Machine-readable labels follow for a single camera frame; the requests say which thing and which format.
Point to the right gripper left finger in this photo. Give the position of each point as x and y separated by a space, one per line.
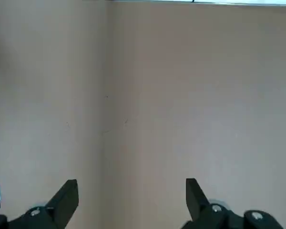
59 205

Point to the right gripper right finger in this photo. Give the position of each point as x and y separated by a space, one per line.
200 207

